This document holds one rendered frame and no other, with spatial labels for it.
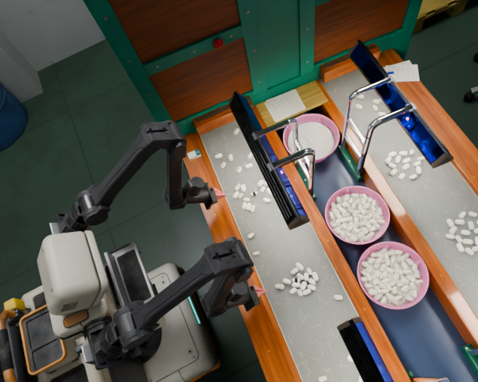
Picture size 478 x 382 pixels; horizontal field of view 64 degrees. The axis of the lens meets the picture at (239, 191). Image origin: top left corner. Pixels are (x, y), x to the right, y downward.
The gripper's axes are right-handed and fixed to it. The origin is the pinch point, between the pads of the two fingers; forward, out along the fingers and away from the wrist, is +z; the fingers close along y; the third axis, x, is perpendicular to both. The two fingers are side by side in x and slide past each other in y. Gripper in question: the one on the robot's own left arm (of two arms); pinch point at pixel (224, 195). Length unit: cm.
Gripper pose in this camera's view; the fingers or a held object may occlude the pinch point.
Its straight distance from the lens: 165.7
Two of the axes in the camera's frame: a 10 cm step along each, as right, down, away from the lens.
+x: -4.7, 5.7, 6.7
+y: -3.6, -8.2, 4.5
